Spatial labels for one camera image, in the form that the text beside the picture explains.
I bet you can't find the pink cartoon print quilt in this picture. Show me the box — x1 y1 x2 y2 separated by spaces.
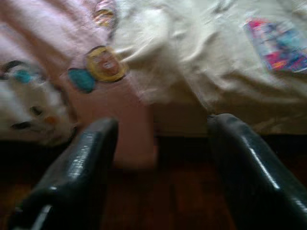
0 0 160 168

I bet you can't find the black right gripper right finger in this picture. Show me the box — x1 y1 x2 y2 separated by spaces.
207 113 307 230

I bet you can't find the colourful comic book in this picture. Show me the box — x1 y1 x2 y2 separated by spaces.
243 16 307 75

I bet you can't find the beige bed sheet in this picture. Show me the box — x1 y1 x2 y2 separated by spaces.
105 0 307 137

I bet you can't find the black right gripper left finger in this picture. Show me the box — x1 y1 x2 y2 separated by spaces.
9 116 119 230

